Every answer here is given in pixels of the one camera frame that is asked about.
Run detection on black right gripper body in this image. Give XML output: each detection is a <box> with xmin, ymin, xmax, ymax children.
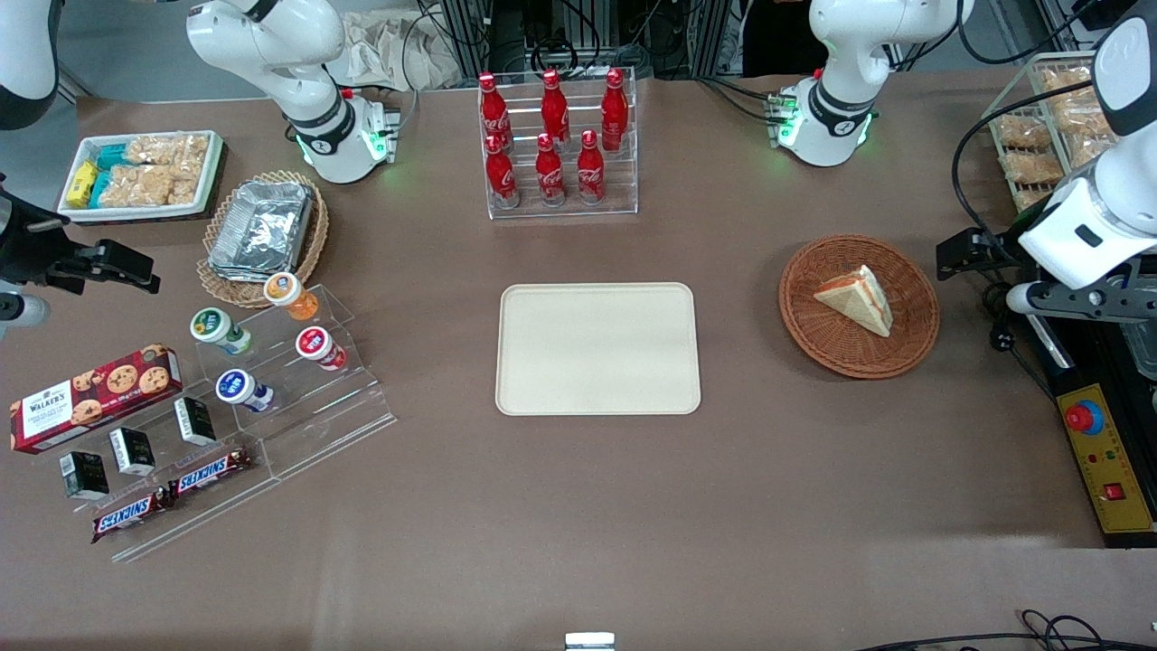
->
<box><xmin>0</xmin><ymin>176</ymin><xmax>87</xmax><ymax>292</ymax></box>

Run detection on red Walkers cookie box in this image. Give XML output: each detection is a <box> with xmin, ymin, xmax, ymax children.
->
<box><xmin>9</xmin><ymin>344</ymin><xmax>183</xmax><ymax>455</ymax></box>

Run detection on blue lid yogurt cup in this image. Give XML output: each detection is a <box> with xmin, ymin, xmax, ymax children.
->
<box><xmin>215</xmin><ymin>369</ymin><xmax>275</xmax><ymax>413</ymax></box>

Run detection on small black box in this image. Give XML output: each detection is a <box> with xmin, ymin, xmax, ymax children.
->
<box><xmin>174</xmin><ymin>396</ymin><xmax>218</xmax><ymax>447</ymax></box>
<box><xmin>60</xmin><ymin>450</ymin><xmax>110</xmax><ymax>501</ymax></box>
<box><xmin>108</xmin><ymin>427</ymin><xmax>156</xmax><ymax>477</ymax></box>

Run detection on crumpled beige cloth bag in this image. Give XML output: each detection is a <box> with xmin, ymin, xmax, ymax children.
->
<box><xmin>325</xmin><ymin>9</ymin><xmax>462</xmax><ymax>91</ymax></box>

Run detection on clear acrylic stepped snack stand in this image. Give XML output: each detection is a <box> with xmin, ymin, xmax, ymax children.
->
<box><xmin>50</xmin><ymin>393</ymin><xmax>281</xmax><ymax>563</ymax></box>

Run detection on clear rectangular container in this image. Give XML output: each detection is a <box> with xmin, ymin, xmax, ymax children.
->
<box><xmin>1121</xmin><ymin>321</ymin><xmax>1157</xmax><ymax>381</ymax></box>

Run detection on bagged fried snack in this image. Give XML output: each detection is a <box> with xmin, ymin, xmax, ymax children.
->
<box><xmin>1053</xmin><ymin>95</ymin><xmax>1108</xmax><ymax>138</ymax></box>
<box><xmin>1002</xmin><ymin>151</ymin><xmax>1066</xmax><ymax>185</ymax></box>
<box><xmin>1039</xmin><ymin>65</ymin><xmax>1096</xmax><ymax>98</ymax></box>
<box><xmin>997</xmin><ymin>116</ymin><xmax>1054</xmax><ymax>151</ymax></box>

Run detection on black power cable with plug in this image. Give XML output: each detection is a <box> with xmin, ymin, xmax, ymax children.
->
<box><xmin>981</xmin><ymin>271</ymin><xmax>1060</xmax><ymax>401</ymax></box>

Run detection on yellow emergency stop control box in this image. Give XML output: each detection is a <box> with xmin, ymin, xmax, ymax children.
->
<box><xmin>1056</xmin><ymin>382</ymin><xmax>1157</xmax><ymax>548</ymax></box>

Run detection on black cooking appliance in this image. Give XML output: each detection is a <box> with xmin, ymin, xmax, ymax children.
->
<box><xmin>1039</xmin><ymin>271</ymin><xmax>1157</xmax><ymax>390</ymax></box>

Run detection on white rectangular snack tray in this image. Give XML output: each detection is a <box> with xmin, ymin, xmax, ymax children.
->
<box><xmin>57</xmin><ymin>129</ymin><xmax>227</xmax><ymax>225</ymax></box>

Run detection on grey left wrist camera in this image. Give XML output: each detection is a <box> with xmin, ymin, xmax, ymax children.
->
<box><xmin>1006</xmin><ymin>280</ymin><xmax>1157</xmax><ymax>324</ymax></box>

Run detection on silver foil container stack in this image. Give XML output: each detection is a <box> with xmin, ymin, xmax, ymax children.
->
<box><xmin>208</xmin><ymin>181</ymin><xmax>315</xmax><ymax>281</ymax></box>

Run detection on triangular sandwich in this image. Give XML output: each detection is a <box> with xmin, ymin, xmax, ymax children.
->
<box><xmin>814</xmin><ymin>264</ymin><xmax>894</xmax><ymax>338</ymax></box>

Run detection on orange lid yogurt cup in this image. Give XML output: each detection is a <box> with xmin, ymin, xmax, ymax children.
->
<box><xmin>264</xmin><ymin>272</ymin><xmax>319</xmax><ymax>322</ymax></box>

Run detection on beige plastic tray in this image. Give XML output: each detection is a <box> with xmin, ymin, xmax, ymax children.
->
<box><xmin>495</xmin><ymin>282</ymin><xmax>702</xmax><ymax>417</ymax></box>

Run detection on black base cables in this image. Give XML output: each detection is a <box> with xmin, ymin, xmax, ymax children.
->
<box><xmin>696</xmin><ymin>75</ymin><xmax>780</xmax><ymax>123</ymax></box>

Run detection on red lid yogurt cup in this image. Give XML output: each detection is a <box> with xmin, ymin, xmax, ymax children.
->
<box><xmin>296</xmin><ymin>326</ymin><xmax>348</xmax><ymax>372</ymax></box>

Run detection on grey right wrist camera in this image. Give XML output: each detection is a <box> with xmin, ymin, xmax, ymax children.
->
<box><xmin>0</xmin><ymin>291</ymin><xmax>51</xmax><ymax>328</ymax></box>

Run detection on aluminium frame rack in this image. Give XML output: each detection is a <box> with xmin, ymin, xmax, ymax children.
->
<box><xmin>440</xmin><ymin>0</ymin><xmax>735</xmax><ymax>78</ymax></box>

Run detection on green lid yogurt cup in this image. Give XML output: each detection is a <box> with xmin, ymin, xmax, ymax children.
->
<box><xmin>190</xmin><ymin>307</ymin><xmax>254</xmax><ymax>356</ymax></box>

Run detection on person in dark clothing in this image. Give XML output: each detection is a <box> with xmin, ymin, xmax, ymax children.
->
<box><xmin>741</xmin><ymin>0</ymin><xmax>819</xmax><ymax>78</ymax></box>

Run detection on white wire shelf rack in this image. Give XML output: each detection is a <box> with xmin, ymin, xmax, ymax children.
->
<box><xmin>983</xmin><ymin>52</ymin><xmax>1122</xmax><ymax>215</ymax></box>

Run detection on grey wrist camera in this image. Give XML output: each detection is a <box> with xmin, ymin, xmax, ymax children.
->
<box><xmin>1006</xmin><ymin>280</ymin><xmax>1157</xmax><ymax>324</ymax></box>
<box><xmin>0</xmin><ymin>291</ymin><xmax>51</xmax><ymax>328</ymax></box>

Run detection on clear rice cracker bag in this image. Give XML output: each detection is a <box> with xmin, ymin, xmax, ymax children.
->
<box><xmin>125</xmin><ymin>134</ymin><xmax>211</xmax><ymax>171</ymax></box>
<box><xmin>98</xmin><ymin>165</ymin><xmax>202</xmax><ymax>207</ymax></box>

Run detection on clear acrylic stepped cup stand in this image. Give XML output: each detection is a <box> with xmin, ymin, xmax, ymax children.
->
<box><xmin>194</xmin><ymin>285</ymin><xmax>399</xmax><ymax>480</ymax></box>

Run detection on Snickers chocolate bar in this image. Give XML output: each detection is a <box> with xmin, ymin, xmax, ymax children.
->
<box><xmin>168</xmin><ymin>447</ymin><xmax>254</xmax><ymax>500</ymax></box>
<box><xmin>90</xmin><ymin>488</ymin><xmax>173</xmax><ymax>544</ymax></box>

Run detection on black cable bundle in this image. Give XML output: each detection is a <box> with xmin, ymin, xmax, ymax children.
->
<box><xmin>854</xmin><ymin>610</ymin><xmax>1157</xmax><ymax>651</ymax></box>

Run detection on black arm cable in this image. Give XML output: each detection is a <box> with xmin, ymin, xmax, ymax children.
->
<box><xmin>949</xmin><ymin>80</ymin><xmax>1096</xmax><ymax>263</ymax></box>

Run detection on light oval wicker basket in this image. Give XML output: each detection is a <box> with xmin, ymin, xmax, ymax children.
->
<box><xmin>197</xmin><ymin>170</ymin><xmax>329</xmax><ymax>310</ymax></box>

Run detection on clear acrylic bottle rack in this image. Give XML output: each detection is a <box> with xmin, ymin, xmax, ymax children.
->
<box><xmin>477</xmin><ymin>68</ymin><xmax>639</xmax><ymax>221</ymax></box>

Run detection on red cola bottle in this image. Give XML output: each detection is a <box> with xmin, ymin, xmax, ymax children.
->
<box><xmin>601</xmin><ymin>68</ymin><xmax>629</xmax><ymax>153</ymax></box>
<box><xmin>535</xmin><ymin>133</ymin><xmax>567</xmax><ymax>207</ymax></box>
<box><xmin>541</xmin><ymin>70</ymin><xmax>570</xmax><ymax>150</ymax></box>
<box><xmin>577</xmin><ymin>130</ymin><xmax>606</xmax><ymax>204</ymax></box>
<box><xmin>484</xmin><ymin>136</ymin><xmax>521</xmax><ymax>209</ymax></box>
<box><xmin>478</xmin><ymin>72</ymin><xmax>513</xmax><ymax>150</ymax></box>

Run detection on brown round wicker basket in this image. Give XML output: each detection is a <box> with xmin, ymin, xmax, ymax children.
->
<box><xmin>779</xmin><ymin>235</ymin><xmax>941</xmax><ymax>379</ymax></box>

